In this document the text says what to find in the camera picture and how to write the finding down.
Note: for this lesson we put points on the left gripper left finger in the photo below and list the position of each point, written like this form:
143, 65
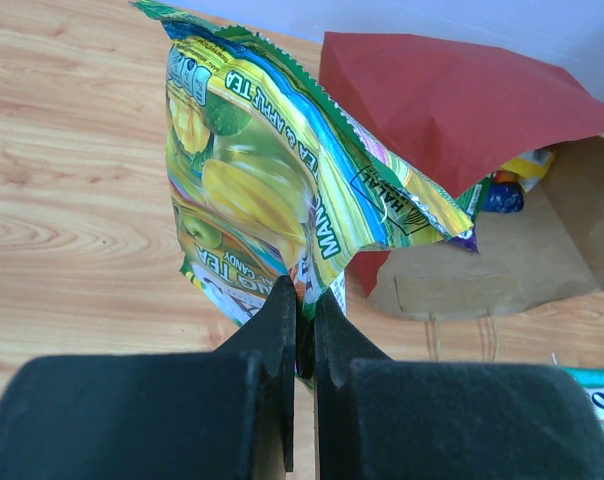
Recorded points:
223, 414

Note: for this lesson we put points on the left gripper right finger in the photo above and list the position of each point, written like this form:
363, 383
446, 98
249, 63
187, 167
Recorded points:
380, 418

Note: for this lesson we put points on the green Fox's candy packet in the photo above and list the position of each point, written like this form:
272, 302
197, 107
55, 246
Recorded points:
270, 177

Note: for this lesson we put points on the red brown paper bag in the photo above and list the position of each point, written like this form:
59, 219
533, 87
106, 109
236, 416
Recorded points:
458, 111

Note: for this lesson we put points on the purple snack packet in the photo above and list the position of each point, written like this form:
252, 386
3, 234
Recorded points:
466, 240

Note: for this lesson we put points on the yellow snack packet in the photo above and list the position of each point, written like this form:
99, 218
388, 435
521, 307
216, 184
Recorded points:
527, 169

